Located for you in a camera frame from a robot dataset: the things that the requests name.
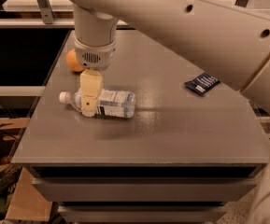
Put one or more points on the grey drawer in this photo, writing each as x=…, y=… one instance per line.
x=141, y=214
x=144, y=190

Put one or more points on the metal shelf rail frame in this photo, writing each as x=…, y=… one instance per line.
x=44, y=10

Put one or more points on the upper grey drawer front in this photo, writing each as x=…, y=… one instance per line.
x=144, y=190

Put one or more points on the brown cardboard box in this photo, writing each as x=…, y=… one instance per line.
x=27, y=204

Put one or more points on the clear plastic water bottle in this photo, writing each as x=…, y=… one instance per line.
x=118, y=104

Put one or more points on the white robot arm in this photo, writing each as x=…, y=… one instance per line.
x=230, y=43

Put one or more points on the dark blue snack wrapper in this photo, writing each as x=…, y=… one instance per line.
x=202, y=84

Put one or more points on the orange fruit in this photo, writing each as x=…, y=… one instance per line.
x=72, y=62

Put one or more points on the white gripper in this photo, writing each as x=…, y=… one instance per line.
x=95, y=57

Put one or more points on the lower grey drawer front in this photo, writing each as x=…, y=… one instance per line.
x=141, y=214

